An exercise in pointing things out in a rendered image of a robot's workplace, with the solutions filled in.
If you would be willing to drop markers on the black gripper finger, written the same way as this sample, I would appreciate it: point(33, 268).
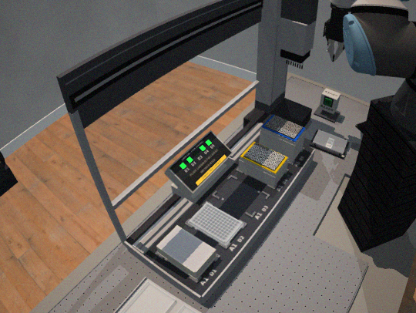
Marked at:
point(330, 48)
point(339, 50)

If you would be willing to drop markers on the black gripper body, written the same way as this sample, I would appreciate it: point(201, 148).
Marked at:
point(334, 24)

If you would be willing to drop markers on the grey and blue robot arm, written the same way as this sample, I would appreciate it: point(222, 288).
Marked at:
point(381, 41)

